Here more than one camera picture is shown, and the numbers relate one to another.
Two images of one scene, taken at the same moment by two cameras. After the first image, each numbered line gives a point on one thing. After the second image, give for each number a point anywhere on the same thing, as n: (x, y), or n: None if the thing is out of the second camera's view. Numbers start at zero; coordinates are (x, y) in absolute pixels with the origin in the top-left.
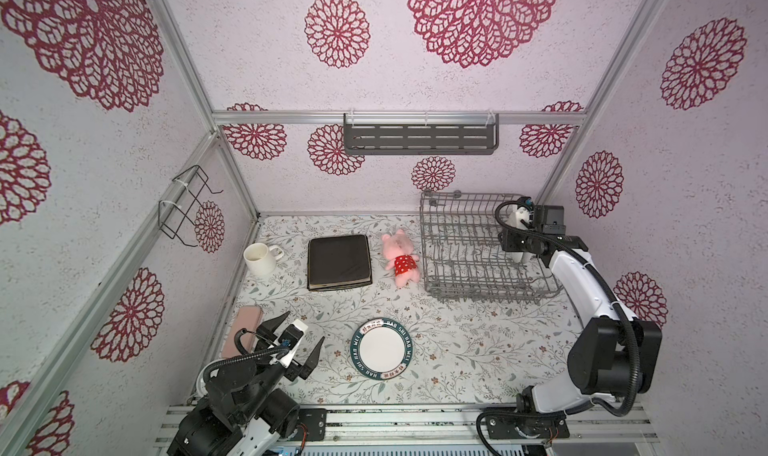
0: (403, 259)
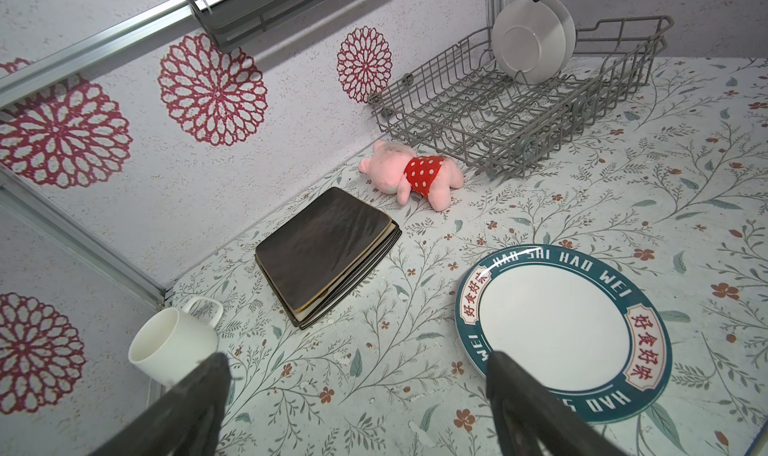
0: (397, 170)
